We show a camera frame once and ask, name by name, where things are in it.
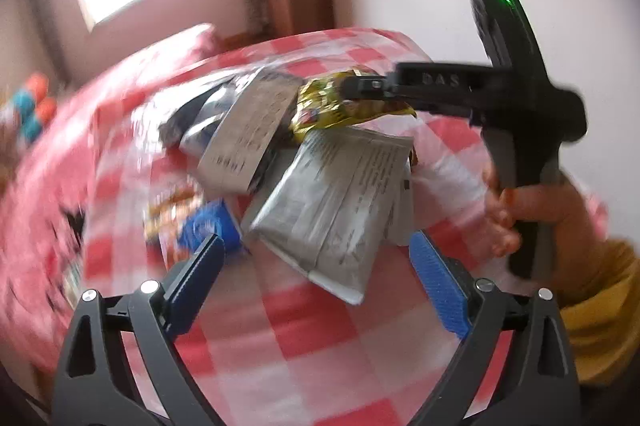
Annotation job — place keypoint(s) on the silver milk carton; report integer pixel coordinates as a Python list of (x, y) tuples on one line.
[(240, 143)]

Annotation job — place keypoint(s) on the white blue plastic bottle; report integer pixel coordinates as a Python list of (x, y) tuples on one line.
[(204, 126)]

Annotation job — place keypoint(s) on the pink bed with bedspread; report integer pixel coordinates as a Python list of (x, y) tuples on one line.
[(52, 184)]

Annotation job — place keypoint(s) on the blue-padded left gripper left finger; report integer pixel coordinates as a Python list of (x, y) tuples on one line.
[(93, 382)]

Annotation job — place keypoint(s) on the blue orange tissue pack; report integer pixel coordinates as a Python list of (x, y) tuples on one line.
[(213, 218)]

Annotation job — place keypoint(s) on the right hand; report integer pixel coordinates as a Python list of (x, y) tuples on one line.
[(578, 256)]

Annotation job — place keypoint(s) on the yellow right sleeve forearm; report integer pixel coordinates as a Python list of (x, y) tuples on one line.
[(603, 326)]

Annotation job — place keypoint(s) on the orange snack packet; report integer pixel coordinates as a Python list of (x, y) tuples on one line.
[(170, 208)]

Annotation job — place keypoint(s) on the red white checkered cloth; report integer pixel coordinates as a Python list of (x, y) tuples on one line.
[(269, 347)]

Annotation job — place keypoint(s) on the silver foil pouch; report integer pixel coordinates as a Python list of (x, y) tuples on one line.
[(326, 215)]

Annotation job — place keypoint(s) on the colourful rolled quilt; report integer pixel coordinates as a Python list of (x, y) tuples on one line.
[(29, 110)]

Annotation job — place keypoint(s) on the yellow snack wrapper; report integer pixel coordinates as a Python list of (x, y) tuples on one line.
[(320, 105)]

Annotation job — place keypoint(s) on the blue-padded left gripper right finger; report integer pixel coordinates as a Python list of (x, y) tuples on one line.
[(537, 384)]

